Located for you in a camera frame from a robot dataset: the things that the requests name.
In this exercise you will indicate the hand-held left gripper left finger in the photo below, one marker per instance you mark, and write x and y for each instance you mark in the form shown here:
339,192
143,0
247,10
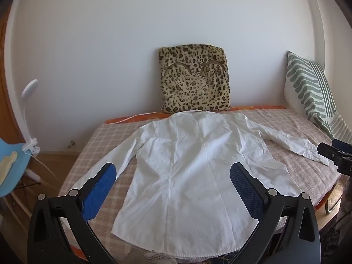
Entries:
99,187

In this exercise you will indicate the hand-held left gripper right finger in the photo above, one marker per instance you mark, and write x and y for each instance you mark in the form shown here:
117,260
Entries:
244,187

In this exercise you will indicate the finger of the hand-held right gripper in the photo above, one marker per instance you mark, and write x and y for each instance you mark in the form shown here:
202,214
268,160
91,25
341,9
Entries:
326,150
342,146

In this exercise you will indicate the white long-sleeved shirt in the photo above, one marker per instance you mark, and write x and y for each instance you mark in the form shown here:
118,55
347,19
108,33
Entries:
192,156

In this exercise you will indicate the beige checkered blanket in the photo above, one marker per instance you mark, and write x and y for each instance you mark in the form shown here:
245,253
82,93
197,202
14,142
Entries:
90,143

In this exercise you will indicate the green striped pillow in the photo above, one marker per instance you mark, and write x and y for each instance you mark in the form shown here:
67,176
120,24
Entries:
308,88

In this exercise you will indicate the white clip lamp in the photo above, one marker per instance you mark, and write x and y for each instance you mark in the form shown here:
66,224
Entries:
32,146

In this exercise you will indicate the blue chair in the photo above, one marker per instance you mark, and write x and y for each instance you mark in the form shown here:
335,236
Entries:
16,170

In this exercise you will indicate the dark striped cloth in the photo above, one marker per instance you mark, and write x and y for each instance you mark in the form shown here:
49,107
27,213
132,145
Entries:
341,233

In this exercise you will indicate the cream soft object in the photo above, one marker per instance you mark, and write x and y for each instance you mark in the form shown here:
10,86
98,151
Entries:
7,165

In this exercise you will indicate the leopard print cushion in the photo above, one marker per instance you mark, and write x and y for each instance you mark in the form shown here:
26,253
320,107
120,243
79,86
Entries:
192,88

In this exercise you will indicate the wooden door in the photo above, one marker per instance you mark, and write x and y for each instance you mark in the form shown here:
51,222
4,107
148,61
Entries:
9,110

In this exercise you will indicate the small metal wall fitting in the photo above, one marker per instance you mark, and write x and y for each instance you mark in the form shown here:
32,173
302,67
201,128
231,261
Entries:
72,143

